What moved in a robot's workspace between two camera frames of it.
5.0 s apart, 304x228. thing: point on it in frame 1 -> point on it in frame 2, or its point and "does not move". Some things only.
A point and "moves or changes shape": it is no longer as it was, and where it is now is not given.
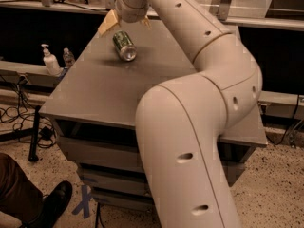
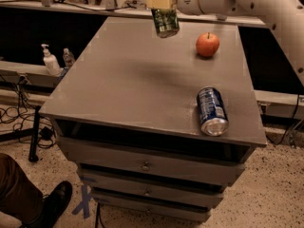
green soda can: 124,46 moves or changes shape
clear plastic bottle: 68,58 does not move
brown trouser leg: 19,198 does not move
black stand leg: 33,157 does not move
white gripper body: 132,13 -> 186,0
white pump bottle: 51,61 does not move
